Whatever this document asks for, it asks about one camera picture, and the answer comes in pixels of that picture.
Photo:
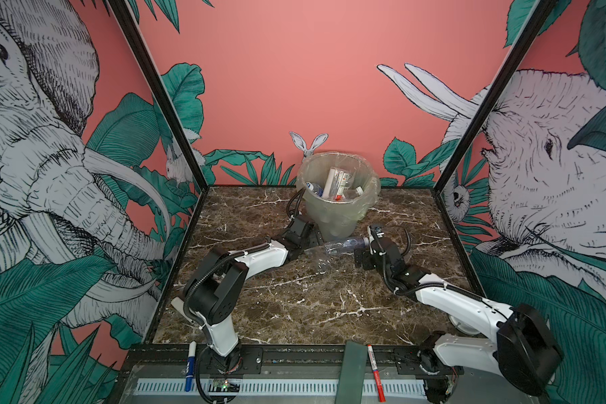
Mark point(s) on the clear bottle white cap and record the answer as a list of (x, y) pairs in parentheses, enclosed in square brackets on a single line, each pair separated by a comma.
[(346, 246)]

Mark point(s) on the translucent green bin liner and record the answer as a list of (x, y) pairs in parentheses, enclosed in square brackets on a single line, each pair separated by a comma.
[(337, 202)]

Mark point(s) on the white round clock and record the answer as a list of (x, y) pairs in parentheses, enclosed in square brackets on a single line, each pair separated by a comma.
[(463, 327)]

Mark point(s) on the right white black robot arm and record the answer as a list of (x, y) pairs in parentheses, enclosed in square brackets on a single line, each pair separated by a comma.
[(511, 341)]

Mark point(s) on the red white label water bottle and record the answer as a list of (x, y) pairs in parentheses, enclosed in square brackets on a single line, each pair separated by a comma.
[(349, 194)]

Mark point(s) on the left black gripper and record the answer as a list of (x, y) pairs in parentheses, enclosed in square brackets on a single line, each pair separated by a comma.
[(315, 236)]

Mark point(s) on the large clear square bottle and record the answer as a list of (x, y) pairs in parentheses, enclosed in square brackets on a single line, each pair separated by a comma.
[(338, 181)]

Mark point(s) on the blue label crushed bottle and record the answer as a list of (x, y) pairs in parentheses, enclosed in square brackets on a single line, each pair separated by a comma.
[(315, 188)]

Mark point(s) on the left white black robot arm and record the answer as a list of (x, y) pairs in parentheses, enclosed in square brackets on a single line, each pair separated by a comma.
[(210, 296)]

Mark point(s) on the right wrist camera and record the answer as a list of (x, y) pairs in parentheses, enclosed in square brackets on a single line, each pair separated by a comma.
[(375, 234)]

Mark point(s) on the red marker pen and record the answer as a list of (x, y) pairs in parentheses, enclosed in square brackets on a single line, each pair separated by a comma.
[(376, 374)]

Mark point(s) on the blue marker pen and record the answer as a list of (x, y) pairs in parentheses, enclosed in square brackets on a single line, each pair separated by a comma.
[(190, 367)]

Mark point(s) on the grey mesh waste bin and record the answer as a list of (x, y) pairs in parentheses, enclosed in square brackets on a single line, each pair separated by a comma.
[(336, 217)]

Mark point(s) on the green tape strip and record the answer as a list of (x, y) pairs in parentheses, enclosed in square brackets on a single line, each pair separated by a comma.
[(352, 374)]

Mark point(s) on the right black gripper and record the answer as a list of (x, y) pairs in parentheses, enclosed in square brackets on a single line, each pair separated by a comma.
[(368, 254)]

